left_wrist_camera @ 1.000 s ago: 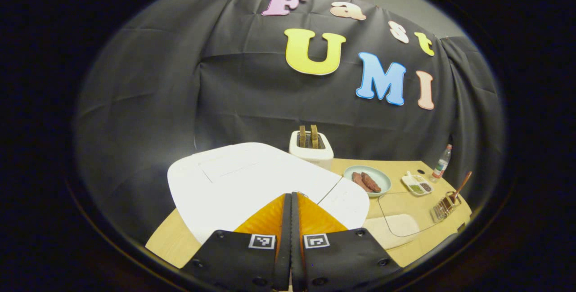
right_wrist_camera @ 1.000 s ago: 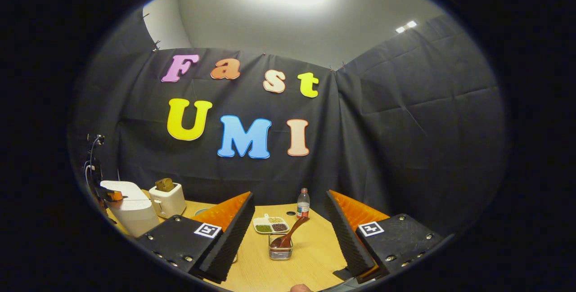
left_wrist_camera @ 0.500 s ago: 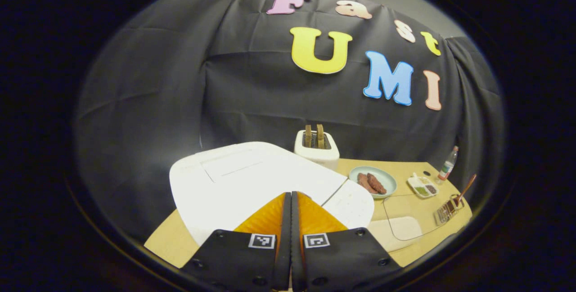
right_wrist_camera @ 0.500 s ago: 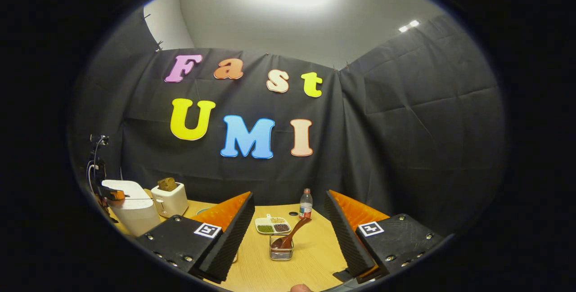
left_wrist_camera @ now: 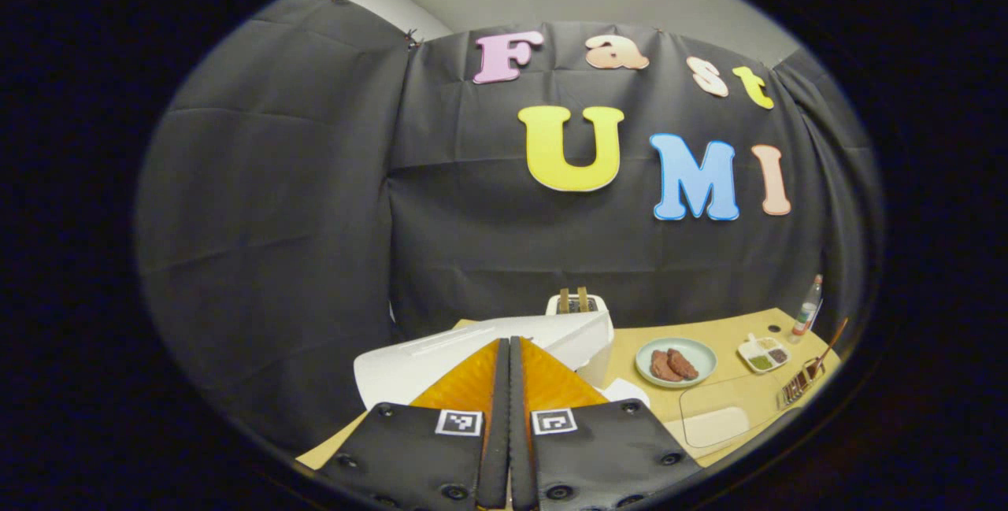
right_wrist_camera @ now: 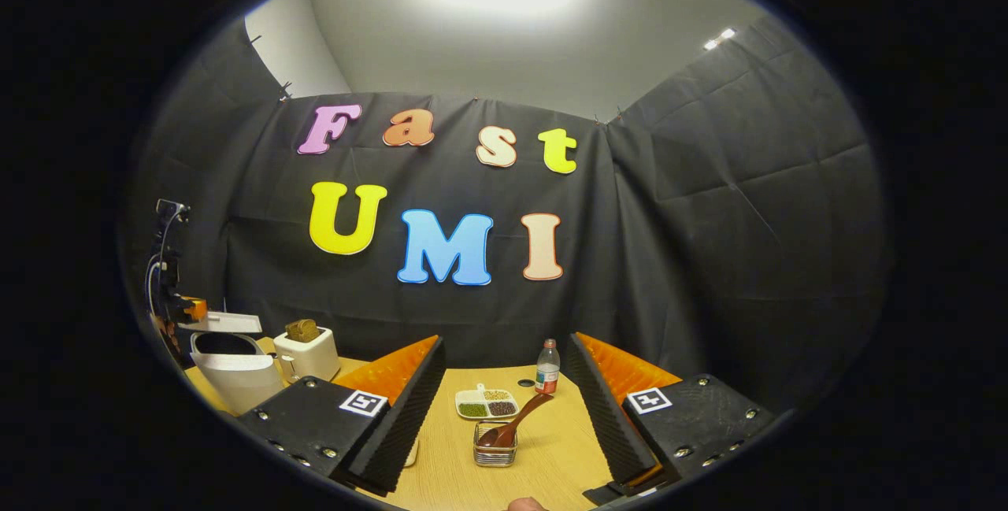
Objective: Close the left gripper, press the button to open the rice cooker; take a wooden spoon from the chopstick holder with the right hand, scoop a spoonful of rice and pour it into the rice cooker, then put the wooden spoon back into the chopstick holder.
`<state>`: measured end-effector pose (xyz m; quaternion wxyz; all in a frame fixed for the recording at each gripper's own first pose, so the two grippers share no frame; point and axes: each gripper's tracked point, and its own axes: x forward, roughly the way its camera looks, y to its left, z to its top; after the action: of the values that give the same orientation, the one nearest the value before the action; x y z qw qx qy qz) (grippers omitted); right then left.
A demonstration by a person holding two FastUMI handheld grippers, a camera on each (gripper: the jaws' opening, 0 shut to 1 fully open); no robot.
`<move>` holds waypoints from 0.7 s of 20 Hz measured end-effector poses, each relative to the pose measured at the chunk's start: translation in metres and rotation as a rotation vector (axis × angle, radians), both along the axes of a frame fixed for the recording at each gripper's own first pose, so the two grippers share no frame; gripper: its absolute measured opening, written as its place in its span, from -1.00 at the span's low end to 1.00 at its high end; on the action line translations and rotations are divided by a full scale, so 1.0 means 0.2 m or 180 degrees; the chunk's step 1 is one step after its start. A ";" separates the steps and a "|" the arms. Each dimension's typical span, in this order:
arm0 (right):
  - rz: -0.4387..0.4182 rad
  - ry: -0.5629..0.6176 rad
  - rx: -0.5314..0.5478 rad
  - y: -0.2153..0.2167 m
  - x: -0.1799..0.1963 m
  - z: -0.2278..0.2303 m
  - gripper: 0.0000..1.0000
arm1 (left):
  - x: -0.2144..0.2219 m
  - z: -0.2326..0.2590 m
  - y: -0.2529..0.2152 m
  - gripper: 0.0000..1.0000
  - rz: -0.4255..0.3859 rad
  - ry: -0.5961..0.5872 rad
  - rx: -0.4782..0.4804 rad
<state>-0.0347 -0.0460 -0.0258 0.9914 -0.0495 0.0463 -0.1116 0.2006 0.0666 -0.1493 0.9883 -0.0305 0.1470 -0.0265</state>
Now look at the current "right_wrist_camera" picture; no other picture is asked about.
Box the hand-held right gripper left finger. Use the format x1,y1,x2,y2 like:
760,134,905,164
236,335,447,494

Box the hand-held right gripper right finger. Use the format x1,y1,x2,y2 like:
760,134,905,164
567,332,776,505

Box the white rice cooker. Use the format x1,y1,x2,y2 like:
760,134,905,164
177,310,286,416

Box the brown wooden spoon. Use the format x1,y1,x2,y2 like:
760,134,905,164
478,393,554,449

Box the metal wire chopstick holder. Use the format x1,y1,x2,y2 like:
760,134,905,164
473,420,518,468

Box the clear plastic water bottle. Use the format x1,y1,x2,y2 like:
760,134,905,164
535,339,561,395

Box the white divided bean dish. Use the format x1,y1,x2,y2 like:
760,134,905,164
455,383,519,420

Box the white toaster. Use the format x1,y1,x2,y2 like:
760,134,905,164
273,326,341,383

